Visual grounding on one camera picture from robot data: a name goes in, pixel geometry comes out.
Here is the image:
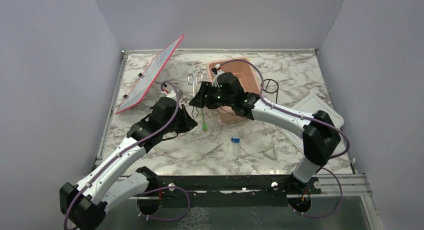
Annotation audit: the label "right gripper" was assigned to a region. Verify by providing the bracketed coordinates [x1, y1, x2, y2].
[189, 81, 234, 110]

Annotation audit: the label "metal crucible tongs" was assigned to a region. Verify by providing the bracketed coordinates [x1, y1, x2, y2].
[187, 71, 203, 121]

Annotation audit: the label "black wire ring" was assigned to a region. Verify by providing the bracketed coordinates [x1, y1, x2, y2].
[260, 78, 280, 95]

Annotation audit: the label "green red yellow stirring rods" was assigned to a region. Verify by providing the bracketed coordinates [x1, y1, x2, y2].
[201, 108, 208, 132]

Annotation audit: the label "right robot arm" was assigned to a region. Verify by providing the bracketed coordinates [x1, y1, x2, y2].
[189, 72, 341, 194]

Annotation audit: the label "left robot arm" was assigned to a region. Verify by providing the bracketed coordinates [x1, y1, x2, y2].
[59, 97, 198, 230]

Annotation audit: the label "pink plastic bin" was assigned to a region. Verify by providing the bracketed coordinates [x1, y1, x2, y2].
[206, 57, 260, 124]

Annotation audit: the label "red framed whiteboard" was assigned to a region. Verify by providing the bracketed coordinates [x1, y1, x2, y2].
[115, 34, 184, 114]

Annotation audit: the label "whiteboard metal leg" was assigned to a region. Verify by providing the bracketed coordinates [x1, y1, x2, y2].
[123, 72, 143, 99]

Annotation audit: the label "two blue capped vials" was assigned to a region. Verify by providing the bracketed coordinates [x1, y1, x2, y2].
[231, 137, 240, 157]

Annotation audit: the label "metal tweezers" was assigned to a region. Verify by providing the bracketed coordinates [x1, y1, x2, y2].
[196, 142, 223, 161]

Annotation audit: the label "white tubing pieces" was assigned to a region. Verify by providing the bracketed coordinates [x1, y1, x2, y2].
[261, 145, 279, 163]

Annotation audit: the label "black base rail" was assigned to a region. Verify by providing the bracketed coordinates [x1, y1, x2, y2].
[136, 175, 322, 208]

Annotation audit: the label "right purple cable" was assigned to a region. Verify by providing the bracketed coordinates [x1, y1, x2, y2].
[215, 58, 351, 219]

